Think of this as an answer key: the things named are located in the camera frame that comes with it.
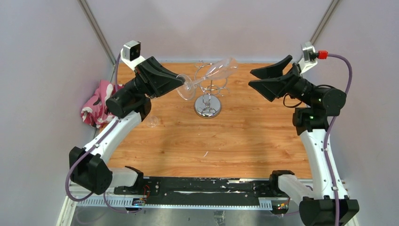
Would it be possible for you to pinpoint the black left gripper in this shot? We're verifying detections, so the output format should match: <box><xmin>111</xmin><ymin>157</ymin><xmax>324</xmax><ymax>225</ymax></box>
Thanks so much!
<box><xmin>123</xmin><ymin>58</ymin><xmax>185</xmax><ymax>100</ymax></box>

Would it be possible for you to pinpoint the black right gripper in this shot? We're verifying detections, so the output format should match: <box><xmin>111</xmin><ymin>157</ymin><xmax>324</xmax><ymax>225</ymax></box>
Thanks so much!
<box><xmin>248</xmin><ymin>55</ymin><xmax>317</xmax><ymax>107</ymax></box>

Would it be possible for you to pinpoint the clear wine glass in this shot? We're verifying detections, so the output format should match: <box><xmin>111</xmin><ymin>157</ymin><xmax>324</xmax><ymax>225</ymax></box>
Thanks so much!
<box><xmin>145</xmin><ymin>115</ymin><xmax>159</xmax><ymax>128</ymax></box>
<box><xmin>176</xmin><ymin>57</ymin><xmax>238</xmax><ymax>100</ymax></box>

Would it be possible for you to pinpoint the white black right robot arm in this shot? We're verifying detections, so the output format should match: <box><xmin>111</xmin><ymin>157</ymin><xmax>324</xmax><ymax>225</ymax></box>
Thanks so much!
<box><xmin>249</xmin><ymin>51</ymin><xmax>359</xmax><ymax>226</ymax></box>

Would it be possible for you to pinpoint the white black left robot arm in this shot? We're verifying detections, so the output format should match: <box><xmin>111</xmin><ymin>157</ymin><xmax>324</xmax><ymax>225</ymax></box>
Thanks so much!
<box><xmin>65</xmin><ymin>56</ymin><xmax>186</xmax><ymax>202</ymax></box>

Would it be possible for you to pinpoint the chrome spiral wine glass rack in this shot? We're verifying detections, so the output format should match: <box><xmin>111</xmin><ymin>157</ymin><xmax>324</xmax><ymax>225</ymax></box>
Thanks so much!
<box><xmin>193</xmin><ymin>78</ymin><xmax>230</xmax><ymax>119</ymax></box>

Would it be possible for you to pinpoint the pink camouflage cloth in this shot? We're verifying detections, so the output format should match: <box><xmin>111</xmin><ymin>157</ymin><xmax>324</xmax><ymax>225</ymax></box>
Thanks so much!
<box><xmin>80</xmin><ymin>80</ymin><xmax>123</xmax><ymax>129</ymax></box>

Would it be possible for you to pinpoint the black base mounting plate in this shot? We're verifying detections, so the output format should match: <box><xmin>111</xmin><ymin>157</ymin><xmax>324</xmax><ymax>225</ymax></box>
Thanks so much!
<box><xmin>111</xmin><ymin>177</ymin><xmax>290</xmax><ymax>209</ymax></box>

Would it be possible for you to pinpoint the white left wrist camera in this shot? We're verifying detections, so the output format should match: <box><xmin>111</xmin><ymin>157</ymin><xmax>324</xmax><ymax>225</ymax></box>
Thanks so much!
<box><xmin>120</xmin><ymin>40</ymin><xmax>145</xmax><ymax>71</ymax></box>

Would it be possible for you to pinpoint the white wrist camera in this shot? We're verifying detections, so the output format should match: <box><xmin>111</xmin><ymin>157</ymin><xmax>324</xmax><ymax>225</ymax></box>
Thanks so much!
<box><xmin>120</xmin><ymin>40</ymin><xmax>145</xmax><ymax>71</ymax></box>
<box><xmin>297</xmin><ymin>41</ymin><xmax>328</xmax><ymax>74</ymax></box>

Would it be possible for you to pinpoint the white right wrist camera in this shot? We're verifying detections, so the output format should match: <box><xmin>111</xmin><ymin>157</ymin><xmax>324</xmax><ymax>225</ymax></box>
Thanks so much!
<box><xmin>297</xmin><ymin>41</ymin><xmax>328</xmax><ymax>74</ymax></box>

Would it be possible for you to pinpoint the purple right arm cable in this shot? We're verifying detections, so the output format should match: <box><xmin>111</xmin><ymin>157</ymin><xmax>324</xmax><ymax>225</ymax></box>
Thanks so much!
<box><xmin>287</xmin><ymin>53</ymin><xmax>353</xmax><ymax>226</ymax></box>

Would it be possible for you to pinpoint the aluminium frame rail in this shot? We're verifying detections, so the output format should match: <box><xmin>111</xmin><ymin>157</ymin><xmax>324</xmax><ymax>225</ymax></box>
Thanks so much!
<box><xmin>74</xmin><ymin>172</ymin><xmax>294</xmax><ymax>214</ymax></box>

